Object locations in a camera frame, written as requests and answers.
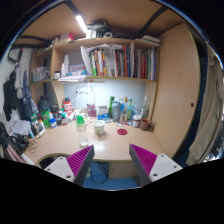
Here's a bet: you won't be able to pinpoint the green tall bottle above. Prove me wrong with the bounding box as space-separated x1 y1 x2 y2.
109 96 115 118

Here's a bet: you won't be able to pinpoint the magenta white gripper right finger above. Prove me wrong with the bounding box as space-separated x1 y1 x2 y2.
129 144 182 186

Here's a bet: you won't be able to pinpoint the grey shaker bottle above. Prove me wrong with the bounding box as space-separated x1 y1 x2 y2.
112 101 120 122

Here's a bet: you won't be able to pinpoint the black dark bottle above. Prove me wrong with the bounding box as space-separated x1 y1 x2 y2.
38 95 50 112

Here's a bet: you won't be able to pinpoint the hanging dark clothes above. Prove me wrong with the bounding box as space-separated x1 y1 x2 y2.
3 61 32 121

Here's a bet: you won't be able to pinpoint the wooden shelf unit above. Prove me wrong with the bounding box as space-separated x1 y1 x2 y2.
31 38 160 117

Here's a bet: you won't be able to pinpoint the clear glass bottle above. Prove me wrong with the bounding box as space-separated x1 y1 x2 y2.
141 95 149 118

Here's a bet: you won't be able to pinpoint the beige hanging curtain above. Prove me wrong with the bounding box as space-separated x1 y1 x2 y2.
186 47 224 165

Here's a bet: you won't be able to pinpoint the brown ceramic mug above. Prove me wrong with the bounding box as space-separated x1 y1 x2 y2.
140 118 155 132

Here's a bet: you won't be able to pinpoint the wooden wardrobe door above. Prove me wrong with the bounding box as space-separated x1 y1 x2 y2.
153 24 200 157

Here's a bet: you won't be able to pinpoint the led light strip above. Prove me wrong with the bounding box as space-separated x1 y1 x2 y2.
75 15 88 33

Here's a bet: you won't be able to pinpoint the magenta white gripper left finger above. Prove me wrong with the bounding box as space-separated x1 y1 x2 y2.
45 145 95 186

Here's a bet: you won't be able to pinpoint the row of books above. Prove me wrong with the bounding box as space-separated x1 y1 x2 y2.
80 41 158 81

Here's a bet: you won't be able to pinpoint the white mug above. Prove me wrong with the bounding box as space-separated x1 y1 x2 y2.
93 120 105 135

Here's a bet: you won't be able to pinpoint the clear plastic water bottle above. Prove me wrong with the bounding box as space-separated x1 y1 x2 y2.
76 115 88 147

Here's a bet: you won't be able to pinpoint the purple snack bag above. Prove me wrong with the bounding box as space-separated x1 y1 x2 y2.
87 104 96 117

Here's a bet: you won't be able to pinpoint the clear storage box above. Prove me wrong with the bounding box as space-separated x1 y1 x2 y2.
32 67 50 82

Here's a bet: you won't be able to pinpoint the blue white tissue box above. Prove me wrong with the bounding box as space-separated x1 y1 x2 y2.
97 105 109 120

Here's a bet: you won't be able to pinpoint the red white canister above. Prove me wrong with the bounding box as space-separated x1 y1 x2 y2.
63 97 72 116

